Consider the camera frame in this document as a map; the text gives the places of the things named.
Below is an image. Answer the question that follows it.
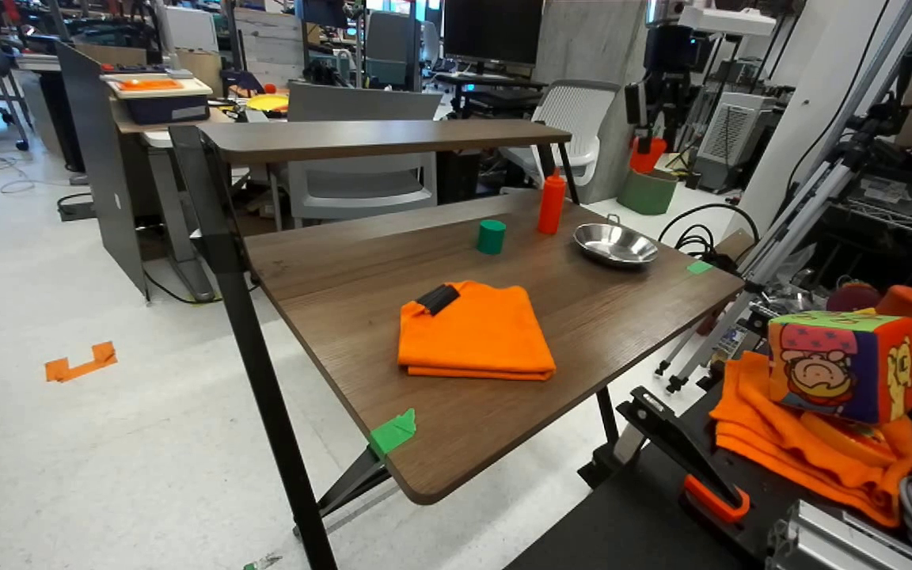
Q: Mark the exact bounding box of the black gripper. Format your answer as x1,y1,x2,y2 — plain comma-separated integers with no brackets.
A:
621,78,665,149

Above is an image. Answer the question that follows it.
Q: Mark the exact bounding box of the orange artificial pepper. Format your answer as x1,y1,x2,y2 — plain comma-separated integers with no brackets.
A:
627,134,670,182

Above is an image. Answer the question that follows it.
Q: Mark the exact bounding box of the silver metal pan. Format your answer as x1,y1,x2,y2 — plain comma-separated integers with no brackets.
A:
570,218,662,273

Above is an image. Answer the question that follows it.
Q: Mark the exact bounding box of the green storage bin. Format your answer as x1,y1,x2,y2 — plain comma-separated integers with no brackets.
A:
615,168,679,218

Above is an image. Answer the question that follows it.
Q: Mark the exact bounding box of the white chair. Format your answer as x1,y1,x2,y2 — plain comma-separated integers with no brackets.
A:
500,83,621,195

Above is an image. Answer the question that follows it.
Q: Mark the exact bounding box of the orange plastic bottle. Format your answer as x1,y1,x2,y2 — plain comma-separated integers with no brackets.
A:
536,172,570,237

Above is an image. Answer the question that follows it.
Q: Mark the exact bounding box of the green plastic cup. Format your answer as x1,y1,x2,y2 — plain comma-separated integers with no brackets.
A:
476,217,510,258

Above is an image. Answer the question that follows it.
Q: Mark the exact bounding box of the black computer monitor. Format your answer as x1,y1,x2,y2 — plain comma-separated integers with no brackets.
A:
439,0,547,70

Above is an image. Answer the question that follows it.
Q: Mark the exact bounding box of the orange folded cloth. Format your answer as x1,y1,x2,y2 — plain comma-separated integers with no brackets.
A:
391,280,561,387

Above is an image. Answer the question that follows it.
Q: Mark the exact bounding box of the dark red plush toy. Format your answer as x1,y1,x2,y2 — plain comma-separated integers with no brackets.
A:
824,277,883,316

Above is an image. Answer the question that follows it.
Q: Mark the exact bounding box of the small black block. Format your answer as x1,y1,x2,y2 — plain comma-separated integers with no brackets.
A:
413,281,461,321

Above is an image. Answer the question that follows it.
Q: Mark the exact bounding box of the grey office chair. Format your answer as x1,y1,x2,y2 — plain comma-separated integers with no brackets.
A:
281,78,446,233

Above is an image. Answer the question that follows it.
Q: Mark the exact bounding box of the colourful plush cube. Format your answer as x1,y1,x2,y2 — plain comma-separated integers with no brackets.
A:
763,309,912,428

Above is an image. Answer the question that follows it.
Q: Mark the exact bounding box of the orange plush toy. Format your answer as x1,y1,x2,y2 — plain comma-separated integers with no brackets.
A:
873,281,912,324

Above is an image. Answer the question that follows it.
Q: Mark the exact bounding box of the black clamp with orange grip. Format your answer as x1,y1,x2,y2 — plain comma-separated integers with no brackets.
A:
615,383,757,531

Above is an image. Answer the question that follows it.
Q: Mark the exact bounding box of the crumpled orange cloth pile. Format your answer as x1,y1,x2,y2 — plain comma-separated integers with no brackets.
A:
706,348,912,531

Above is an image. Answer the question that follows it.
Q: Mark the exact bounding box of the yellow object on desk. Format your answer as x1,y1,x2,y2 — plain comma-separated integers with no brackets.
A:
238,90,293,119

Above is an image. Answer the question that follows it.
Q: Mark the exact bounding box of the large green tape piece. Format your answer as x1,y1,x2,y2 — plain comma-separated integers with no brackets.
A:
363,406,421,464

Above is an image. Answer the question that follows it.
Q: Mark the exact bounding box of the black metal desk leg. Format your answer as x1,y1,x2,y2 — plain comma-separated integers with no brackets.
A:
168,125,337,570

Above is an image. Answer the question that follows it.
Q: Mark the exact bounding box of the box with orange lid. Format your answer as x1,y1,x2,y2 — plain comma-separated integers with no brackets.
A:
98,70,214,127

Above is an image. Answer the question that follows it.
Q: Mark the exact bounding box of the dark grey divider panel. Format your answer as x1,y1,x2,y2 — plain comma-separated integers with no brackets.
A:
52,43,155,305

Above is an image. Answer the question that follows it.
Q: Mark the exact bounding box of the orange floor clamp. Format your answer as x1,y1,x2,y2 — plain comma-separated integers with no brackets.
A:
41,339,119,387

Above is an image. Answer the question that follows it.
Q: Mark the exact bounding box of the black power cable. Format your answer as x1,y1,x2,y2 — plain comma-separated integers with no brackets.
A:
651,196,763,268

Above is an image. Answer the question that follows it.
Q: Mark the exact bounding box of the aluminium camera stand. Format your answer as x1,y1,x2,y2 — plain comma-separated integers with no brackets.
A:
651,0,912,395

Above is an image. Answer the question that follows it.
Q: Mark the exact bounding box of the aluminium extrusion rail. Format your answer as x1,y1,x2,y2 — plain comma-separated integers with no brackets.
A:
763,493,912,570

